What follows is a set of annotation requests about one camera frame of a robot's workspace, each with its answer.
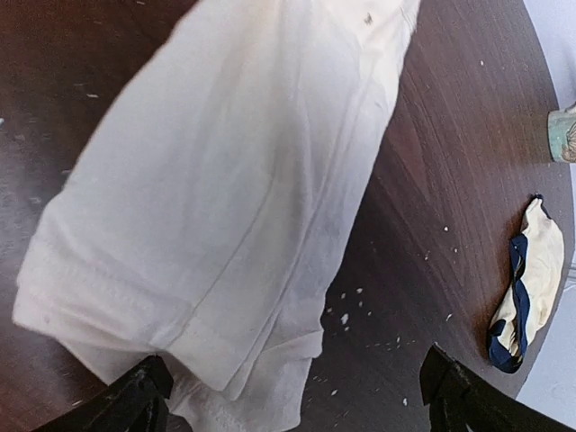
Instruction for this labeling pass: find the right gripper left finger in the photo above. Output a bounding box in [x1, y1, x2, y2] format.
[35, 355, 174, 432]

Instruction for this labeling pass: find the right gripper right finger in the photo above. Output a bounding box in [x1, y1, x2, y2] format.
[419, 344, 572, 432]

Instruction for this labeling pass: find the cream underwear navy trim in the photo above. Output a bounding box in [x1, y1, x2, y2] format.
[487, 194, 564, 374]

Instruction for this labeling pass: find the cream boxer underwear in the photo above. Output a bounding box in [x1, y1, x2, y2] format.
[13, 1, 419, 431]

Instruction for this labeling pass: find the white patterned ceramic mug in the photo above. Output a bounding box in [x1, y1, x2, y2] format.
[547, 104, 576, 164]

